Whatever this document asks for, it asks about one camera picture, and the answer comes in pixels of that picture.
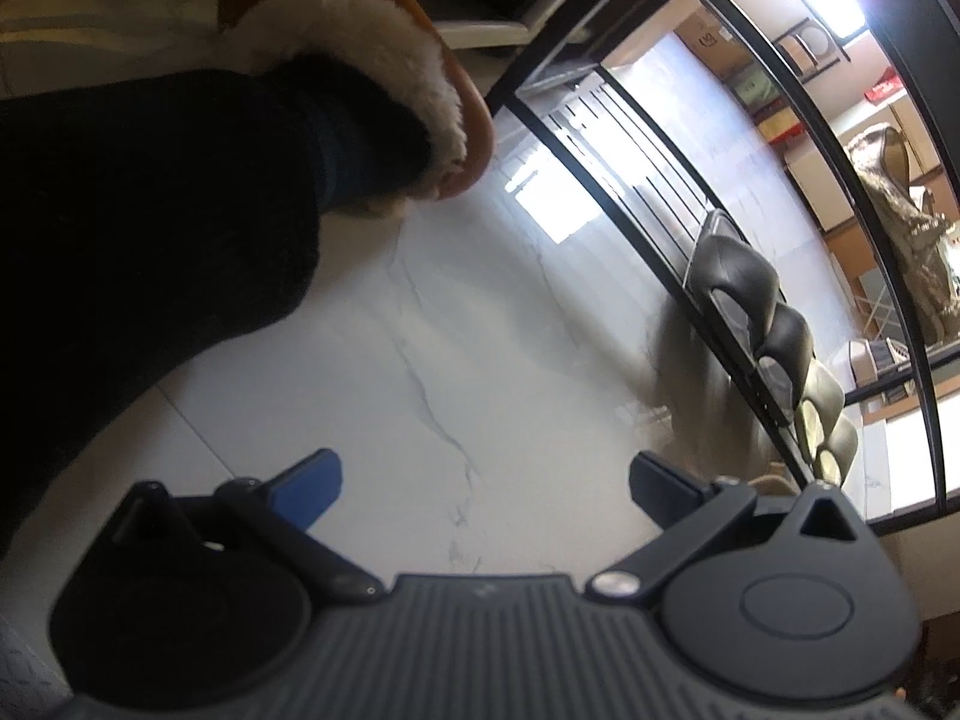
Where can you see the black slide slipper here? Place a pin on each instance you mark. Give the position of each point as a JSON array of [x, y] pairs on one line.
[[739, 270], [787, 341]]

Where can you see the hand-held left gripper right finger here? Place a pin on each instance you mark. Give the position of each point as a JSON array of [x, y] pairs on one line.
[[660, 486]]

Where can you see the person's dark trouser leg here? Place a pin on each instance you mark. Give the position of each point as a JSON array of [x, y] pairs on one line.
[[150, 240]]

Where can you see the white shelf board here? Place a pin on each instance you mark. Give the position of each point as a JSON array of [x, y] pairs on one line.
[[487, 34]]

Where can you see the navy sock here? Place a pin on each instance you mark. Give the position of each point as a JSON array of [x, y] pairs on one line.
[[360, 150]]

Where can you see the white embroidered shoe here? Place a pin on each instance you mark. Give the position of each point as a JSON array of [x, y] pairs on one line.
[[900, 225]]

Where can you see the white plastic basket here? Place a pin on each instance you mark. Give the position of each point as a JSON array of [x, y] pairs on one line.
[[874, 367]]

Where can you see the orange fur-lined slipper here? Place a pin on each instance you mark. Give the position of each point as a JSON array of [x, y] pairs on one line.
[[352, 22]]

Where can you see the cardboard box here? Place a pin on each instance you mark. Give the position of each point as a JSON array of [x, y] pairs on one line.
[[705, 41]]

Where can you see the black metal stand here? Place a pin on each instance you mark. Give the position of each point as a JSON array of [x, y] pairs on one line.
[[838, 52]]

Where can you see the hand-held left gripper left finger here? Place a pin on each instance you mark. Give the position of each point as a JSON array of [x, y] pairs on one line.
[[307, 486]]

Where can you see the red wall sign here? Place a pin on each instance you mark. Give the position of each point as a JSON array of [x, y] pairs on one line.
[[889, 86]]

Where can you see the black metal shoe rack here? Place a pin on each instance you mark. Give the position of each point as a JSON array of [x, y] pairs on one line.
[[930, 7]]

